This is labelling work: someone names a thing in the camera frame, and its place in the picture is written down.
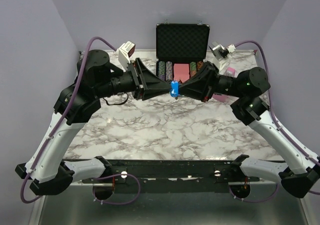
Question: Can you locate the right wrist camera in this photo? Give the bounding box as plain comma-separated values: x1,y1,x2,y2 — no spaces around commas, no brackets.
208,42,236,70

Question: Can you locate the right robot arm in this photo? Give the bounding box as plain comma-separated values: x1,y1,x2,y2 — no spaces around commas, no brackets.
177,62,320,199

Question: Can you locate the pink card box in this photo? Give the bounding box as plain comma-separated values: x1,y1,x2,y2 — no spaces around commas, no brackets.
212,67,236,103

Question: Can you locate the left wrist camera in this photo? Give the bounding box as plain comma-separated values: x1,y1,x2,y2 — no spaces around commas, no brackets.
117,41,136,70

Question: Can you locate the purple cable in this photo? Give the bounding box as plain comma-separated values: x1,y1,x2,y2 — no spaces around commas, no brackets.
20,36,142,206
228,40,320,203

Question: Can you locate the black poker chip case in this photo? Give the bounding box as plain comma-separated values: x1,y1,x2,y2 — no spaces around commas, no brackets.
155,23,210,83

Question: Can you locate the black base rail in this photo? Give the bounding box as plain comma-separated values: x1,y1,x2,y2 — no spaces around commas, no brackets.
80,159,263,194

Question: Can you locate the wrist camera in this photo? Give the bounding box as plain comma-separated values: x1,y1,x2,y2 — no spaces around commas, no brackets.
208,42,236,70
117,41,136,70

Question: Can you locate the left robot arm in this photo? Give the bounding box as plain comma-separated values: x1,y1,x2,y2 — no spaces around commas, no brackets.
15,49,171,196

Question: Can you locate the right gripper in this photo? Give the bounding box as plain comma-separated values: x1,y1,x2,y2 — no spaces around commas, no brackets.
173,61,245,103

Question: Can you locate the blue key tag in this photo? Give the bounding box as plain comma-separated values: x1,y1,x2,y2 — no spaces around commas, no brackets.
170,80,180,98

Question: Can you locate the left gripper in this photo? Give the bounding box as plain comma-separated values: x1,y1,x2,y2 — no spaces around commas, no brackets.
94,56,173,100

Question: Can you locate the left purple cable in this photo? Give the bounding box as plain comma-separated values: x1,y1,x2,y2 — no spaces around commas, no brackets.
20,36,142,206

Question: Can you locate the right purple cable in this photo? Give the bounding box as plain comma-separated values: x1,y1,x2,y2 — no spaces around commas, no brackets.
228,40,320,203

